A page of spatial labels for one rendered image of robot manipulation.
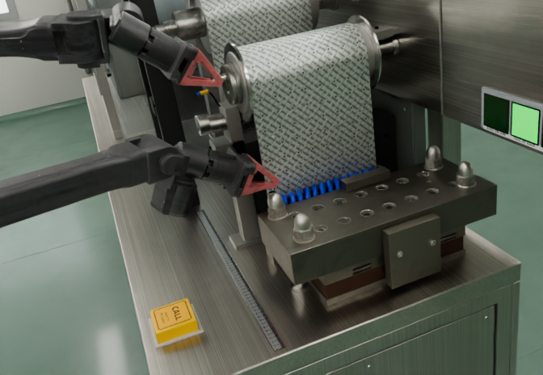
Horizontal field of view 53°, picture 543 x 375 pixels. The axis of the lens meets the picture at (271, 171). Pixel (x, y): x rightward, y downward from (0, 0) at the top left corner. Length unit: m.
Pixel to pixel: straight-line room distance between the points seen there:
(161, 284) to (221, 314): 0.18
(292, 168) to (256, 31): 0.33
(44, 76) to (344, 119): 5.68
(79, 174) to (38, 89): 5.78
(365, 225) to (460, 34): 0.35
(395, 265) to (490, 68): 0.35
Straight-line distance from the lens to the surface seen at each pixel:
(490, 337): 1.13
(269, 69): 0.97
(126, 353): 2.44
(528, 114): 0.88
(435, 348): 1.06
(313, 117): 1.02
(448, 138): 1.38
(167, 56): 0.94
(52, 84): 6.58
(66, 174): 0.83
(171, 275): 1.13
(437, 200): 0.99
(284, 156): 1.02
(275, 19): 1.21
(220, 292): 1.05
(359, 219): 0.94
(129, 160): 0.86
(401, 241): 0.93
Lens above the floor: 1.50
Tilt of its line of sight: 24 degrees down
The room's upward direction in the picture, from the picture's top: 9 degrees counter-clockwise
